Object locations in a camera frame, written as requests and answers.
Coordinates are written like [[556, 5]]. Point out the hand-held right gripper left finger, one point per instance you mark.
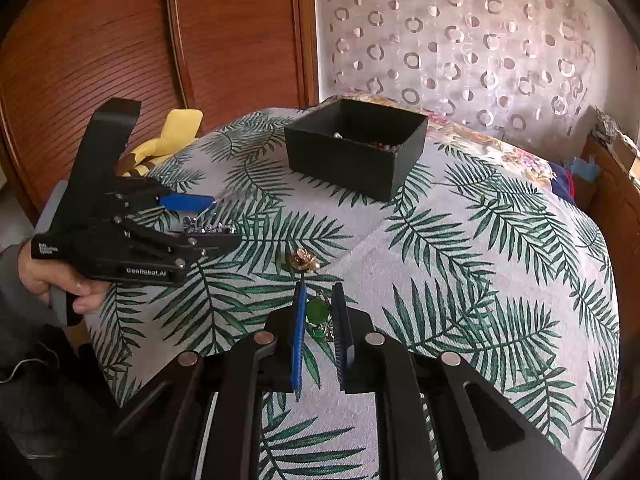
[[299, 335]]

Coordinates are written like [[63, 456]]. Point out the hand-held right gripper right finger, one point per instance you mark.
[[341, 335]]

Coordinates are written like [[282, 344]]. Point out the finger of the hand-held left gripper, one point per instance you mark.
[[215, 242], [187, 202]]

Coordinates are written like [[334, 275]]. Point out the gold brooch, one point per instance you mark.
[[302, 261]]

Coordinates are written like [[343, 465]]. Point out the black square box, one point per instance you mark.
[[350, 170]]

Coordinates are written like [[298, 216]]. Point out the person's left hand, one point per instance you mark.
[[45, 275]]

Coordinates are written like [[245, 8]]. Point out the yellow plush toy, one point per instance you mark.
[[175, 130]]

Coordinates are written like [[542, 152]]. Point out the leaf print tablecloth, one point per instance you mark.
[[450, 260]]

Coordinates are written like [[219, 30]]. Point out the wooden wardrobe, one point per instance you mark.
[[225, 35]]

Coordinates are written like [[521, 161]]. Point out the floral bedspread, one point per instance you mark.
[[505, 152]]

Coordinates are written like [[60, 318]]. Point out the dark blue blanket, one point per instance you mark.
[[562, 182]]

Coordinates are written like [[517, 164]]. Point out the teal cloth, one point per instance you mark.
[[582, 167]]

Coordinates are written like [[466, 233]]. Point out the wooden cabinet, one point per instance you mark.
[[615, 200]]

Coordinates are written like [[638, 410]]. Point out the circle patterned sheer curtain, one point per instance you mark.
[[450, 35]]

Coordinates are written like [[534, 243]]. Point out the pile of papers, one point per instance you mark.
[[607, 125]]

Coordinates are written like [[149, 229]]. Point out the cardboard box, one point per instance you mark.
[[627, 152]]

